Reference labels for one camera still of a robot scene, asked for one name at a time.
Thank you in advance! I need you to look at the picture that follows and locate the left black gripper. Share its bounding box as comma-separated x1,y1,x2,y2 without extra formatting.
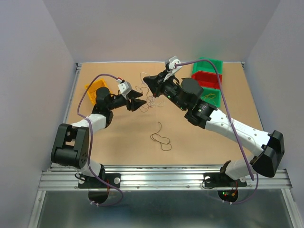
107,89,146,112

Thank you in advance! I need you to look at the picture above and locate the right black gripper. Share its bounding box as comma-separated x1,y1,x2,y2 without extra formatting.
143,69,188,112

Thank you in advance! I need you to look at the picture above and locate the red wire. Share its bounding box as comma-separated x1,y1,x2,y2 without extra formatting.
135,85,155,114

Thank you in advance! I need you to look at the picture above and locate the white wire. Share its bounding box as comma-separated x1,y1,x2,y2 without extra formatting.
139,72,165,108

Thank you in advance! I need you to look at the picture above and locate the brown wire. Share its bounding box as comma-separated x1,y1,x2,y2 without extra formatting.
150,121,172,152

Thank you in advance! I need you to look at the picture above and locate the yellow wire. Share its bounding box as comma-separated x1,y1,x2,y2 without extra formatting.
201,93,218,105

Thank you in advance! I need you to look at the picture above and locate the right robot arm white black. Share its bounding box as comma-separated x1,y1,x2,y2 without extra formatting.
143,72,285,188

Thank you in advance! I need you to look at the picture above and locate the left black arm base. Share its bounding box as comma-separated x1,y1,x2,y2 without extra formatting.
77,173,121,189

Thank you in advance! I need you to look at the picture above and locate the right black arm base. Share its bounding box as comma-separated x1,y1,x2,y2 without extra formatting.
203,172,247,189

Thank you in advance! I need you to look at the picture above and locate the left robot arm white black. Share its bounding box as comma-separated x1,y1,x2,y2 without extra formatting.
51,87,146,187

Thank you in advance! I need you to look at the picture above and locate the yellow plastic bin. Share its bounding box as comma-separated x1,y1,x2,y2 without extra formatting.
85,78,107,106

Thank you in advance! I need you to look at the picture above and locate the red plastic bin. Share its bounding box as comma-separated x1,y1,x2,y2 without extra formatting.
191,71,220,90

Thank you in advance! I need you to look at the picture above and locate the far green plastic bin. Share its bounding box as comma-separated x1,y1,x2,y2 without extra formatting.
192,57,223,75

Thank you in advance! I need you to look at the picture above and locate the green plastic bin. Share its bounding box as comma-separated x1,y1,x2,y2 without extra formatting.
201,87,221,108
192,57,223,75

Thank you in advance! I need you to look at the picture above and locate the near green plastic bin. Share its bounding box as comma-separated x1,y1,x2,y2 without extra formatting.
201,87,221,108

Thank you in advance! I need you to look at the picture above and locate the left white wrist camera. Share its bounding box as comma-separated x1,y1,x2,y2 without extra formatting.
118,80,132,96

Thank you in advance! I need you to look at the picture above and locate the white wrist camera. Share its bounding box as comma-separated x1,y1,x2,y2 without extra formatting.
163,56,182,82
118,80,132,96

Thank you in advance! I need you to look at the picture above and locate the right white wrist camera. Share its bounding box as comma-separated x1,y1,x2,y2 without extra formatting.
163,56,182,82

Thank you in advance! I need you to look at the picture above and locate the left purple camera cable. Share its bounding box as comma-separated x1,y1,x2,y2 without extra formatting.
77,74,124,207

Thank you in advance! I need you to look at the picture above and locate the aluminium mounting rail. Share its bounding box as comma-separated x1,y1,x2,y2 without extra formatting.
39,165,294,190

